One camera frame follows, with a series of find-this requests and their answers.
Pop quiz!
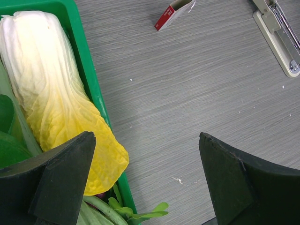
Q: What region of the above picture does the green plastic tray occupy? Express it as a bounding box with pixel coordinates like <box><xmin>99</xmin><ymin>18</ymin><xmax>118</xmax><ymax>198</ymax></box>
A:
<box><xmin>0</xmin><ymin>0</ymin><xmax>138</xmax><ymax>225</ymax></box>

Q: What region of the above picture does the yellow white toy cabbage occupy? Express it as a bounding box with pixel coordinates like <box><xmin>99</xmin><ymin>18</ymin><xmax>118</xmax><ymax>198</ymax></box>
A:
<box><xmin>0</xmin><ymin>11</ymin><xmax>129</xmax><ymax>195</ymax></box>

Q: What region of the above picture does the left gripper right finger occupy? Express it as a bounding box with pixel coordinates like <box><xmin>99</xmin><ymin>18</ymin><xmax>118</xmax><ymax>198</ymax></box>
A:
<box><xmin>199</xmin><ymin>132</ymin><xmax>300</xmax><ymax>225</ymax></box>

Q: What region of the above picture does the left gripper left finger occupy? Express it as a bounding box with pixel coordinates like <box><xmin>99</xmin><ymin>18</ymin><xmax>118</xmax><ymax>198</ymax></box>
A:
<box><xmin>0</xmin><ymin>131</ymin><xmax>96</xmax><ymax>225</ymax></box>

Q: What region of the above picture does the green toy bok choy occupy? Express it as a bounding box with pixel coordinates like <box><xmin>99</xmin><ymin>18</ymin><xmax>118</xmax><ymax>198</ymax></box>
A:
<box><xmin>0</xmin><ymin>65</ymin><xmax>43</xmax><ymax>168</ymax></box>

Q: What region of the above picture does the red white staple box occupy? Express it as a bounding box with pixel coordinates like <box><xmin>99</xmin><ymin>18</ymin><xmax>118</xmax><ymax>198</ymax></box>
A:
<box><xmin>154</xmin><ymin>0</ymin><xmax>196</xmax><ymax>31</ymax></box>

